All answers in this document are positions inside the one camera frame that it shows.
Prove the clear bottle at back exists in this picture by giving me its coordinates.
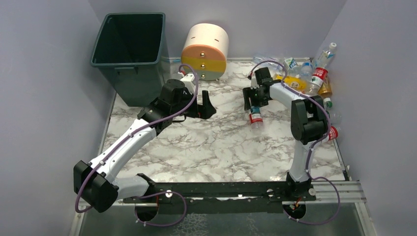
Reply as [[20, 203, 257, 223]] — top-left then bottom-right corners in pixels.
[[253, 54, 284, 71]]

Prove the round pastel drawer cabinet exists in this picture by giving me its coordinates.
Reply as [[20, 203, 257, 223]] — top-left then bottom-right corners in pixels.
[[180, 23, 229, 81]]

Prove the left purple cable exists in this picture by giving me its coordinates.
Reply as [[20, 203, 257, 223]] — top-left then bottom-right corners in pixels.
[[75, 63, 199, 227]]

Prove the yellow drink bottle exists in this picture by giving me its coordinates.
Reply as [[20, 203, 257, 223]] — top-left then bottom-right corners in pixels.
[[284, 76, 307, 91]]

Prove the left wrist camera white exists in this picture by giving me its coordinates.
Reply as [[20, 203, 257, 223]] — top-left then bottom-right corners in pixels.
[[180, 73, 196, 91]]

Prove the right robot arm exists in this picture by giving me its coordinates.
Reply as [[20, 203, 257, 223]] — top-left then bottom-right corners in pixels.
[[242, 67, 329, 194]]

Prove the red cap labelled bottle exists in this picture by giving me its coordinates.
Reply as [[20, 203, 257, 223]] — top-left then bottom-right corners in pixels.
[[249, 106, 264, 129]]

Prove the blue cap clear bottle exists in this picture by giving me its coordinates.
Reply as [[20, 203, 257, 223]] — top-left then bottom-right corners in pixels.
[[298, 61, 313, 81]]

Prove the aluminium frame rail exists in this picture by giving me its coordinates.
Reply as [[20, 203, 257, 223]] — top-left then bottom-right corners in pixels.
[[80, 181, 367, 212]]

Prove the dark green plastic bin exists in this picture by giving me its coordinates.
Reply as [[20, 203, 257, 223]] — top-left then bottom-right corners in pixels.
[[90, 13, 170, 107]]

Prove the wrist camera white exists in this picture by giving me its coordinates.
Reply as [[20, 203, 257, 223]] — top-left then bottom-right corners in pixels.
[[180, 73, 196, 91], [248, 76, 259, 89]]

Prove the green label water bottle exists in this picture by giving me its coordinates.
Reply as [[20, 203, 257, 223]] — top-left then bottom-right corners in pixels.
[[323, 97, 333, 110]]

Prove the amber tea bottle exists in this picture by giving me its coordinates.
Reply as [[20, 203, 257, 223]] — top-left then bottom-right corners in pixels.
[[318, 76, 333, 99]]

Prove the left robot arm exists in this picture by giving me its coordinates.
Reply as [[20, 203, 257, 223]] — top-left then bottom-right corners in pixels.
[[73, 79, 216, 213]]

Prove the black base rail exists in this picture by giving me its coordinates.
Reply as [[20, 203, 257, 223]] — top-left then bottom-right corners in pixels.
[[123, 181, 316, 214]]

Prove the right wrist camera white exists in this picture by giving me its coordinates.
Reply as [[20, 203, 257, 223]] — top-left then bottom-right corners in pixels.
[[248, 76, 259, 89]]

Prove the red label clear bottle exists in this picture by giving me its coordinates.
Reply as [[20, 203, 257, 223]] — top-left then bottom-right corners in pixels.
[[308, 67, 328, 93]]

